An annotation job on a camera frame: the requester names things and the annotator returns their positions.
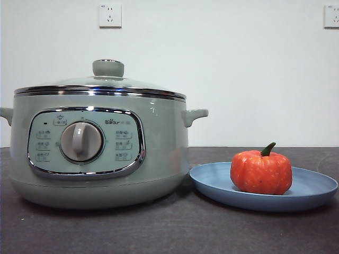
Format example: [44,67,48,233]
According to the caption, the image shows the blue round plate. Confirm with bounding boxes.
[189,161,339,213]

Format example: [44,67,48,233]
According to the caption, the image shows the glass lid with green knob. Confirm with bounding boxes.
[13,59,188,102]

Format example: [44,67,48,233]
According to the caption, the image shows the white wall socket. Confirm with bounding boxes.
[99,3,123,29]
[323,4,339,29]

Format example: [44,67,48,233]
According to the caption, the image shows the orange pumpkin with green stem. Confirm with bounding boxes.
[229,142,293,196]

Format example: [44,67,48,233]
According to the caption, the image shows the pale green electric steamer pot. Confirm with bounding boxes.
[0,91,209,211]

